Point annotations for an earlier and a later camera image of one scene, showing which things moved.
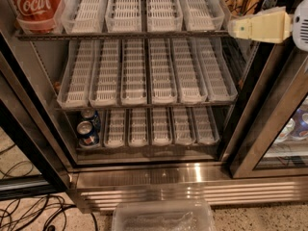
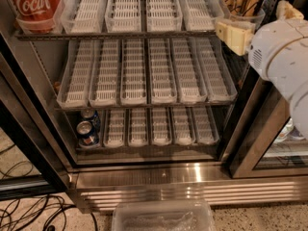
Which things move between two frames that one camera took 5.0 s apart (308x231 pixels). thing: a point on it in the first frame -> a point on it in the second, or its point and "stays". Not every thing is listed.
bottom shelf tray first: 115,127 stays
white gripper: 300,24 -> 271,45
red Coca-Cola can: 37,7 stays
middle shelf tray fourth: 164,89 stays
